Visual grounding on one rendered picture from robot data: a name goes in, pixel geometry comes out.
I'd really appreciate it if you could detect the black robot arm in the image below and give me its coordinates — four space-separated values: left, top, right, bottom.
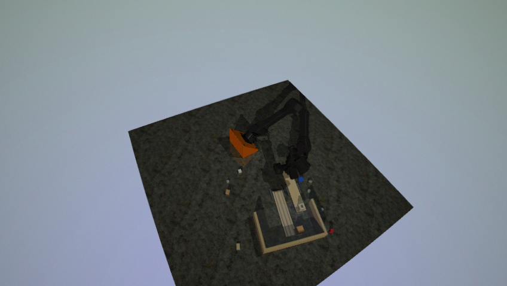
241 98 311 180

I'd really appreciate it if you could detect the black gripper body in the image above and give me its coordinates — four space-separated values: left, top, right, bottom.
273 156 294 175

